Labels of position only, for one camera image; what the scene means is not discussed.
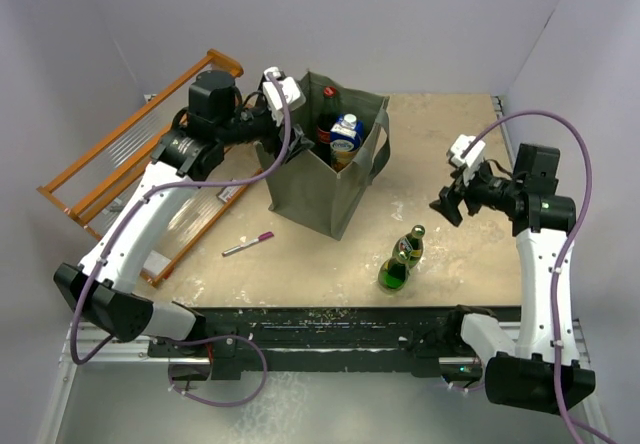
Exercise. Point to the green glass bottle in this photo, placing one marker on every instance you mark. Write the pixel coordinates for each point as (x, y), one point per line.
(394, 272)
(412, 244)

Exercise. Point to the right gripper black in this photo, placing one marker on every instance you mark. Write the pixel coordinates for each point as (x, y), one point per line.
(451, 197)

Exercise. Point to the cola glass bottle red cap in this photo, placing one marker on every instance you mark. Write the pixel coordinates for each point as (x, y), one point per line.
(330, 113)

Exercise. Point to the orange wooden rack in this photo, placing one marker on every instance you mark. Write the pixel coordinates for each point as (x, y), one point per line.
(93, 189)

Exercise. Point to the blue yellow juice carton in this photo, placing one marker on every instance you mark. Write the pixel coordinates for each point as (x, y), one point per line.
(346, 137)

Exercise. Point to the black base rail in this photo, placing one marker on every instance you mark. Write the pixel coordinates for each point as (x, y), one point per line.
(325, 336)

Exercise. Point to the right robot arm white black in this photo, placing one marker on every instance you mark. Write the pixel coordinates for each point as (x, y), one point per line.
(540, 369)

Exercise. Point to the green glass bottle front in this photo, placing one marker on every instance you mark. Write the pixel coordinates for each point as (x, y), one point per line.
(394, 272)

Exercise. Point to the green canvas bag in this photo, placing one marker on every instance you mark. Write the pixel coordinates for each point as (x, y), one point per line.
(308, 191)

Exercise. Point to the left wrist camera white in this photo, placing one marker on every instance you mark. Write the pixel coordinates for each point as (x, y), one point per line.
(277, 88)

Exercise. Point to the pink white marker pen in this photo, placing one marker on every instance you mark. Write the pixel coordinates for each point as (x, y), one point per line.
(249, 243)

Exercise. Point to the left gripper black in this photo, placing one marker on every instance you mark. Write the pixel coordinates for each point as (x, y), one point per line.
(273, 144)

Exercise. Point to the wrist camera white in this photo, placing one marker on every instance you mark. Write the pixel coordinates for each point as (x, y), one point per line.
(277, 88)
(466, 156)

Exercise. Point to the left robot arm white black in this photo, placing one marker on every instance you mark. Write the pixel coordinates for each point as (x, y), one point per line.
(100, 289)

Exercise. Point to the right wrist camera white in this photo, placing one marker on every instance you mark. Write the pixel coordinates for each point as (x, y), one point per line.
(466, 156)

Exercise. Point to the aluminium frame rail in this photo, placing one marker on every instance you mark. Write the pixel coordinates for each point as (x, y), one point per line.
(110, 354)

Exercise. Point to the small red white box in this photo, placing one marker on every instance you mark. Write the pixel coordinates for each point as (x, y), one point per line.
(226, 194)

